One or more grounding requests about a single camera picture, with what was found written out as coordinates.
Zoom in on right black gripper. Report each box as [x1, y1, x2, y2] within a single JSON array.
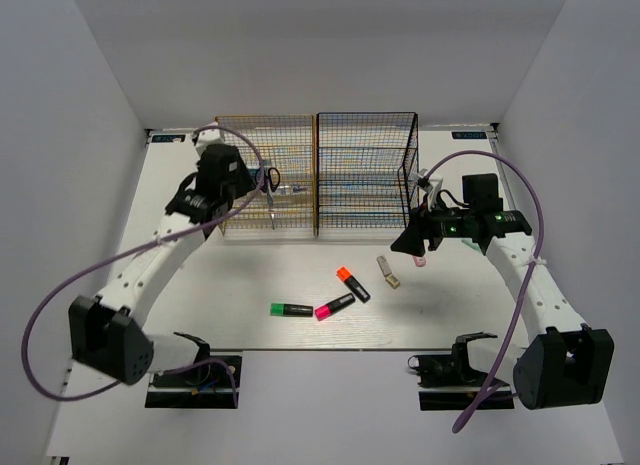
[[390, 193, 475, 257]]

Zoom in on pink eraser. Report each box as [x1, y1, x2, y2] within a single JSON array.
[[413, 256, 427, 268]]

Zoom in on black handled scissors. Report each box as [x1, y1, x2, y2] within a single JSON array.
[[260, 167, 281, 229]]

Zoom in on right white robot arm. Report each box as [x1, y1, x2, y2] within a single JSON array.
[[391, 174, 614, 410]]

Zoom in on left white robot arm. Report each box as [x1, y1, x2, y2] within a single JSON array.
[[68, 143, 256, 385]]

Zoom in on white correction tape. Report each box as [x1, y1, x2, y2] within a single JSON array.
[[376, 255, 392, 276]]

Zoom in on beige eraser block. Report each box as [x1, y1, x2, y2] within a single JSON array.
[[385, 274, 400, 289]]

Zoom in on left table label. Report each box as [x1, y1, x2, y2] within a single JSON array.
[[151, 134, 186, 143]]

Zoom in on table label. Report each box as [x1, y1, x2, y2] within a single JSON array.
[[151, 134, 186, 143], [451, 131, 487, 140]]

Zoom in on right table label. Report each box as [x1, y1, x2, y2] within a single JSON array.
[[451, 131, 487, 140]]

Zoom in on pink highlighter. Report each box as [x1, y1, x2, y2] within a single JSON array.
[[314, 293, 356, 321]]

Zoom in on green highlighter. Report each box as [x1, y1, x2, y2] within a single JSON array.
[[270, 303, 314, 317]]

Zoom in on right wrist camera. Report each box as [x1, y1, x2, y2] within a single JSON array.
[[415, 168, 443, 210]]

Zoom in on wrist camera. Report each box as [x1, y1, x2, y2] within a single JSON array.
[[415, 168, 443, 210], [191, 129, 224, 157]]

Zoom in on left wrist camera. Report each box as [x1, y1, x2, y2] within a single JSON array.
[[191, 129, 224, 157]]

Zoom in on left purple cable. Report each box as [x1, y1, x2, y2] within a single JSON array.
[[20, 125, 274, 402]]

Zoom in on purple cable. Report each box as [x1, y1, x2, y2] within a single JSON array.
[[417, 150, 545, 434], [20, 125, 274, 402]]

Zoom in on gold wire shelf rack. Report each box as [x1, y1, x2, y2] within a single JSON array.
[[215, 114, 316, 235]]

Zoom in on black wire shelf rack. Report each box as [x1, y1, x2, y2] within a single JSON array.
[[314, 112, 419, 233]]

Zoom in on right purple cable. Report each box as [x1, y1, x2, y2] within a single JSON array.
[[417, 150, 545, 434]]

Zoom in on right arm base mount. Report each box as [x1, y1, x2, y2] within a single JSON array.
[[407, 353, 486, 412]]

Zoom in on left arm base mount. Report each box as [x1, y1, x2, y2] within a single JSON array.
[[145, 355, 243, 410]]

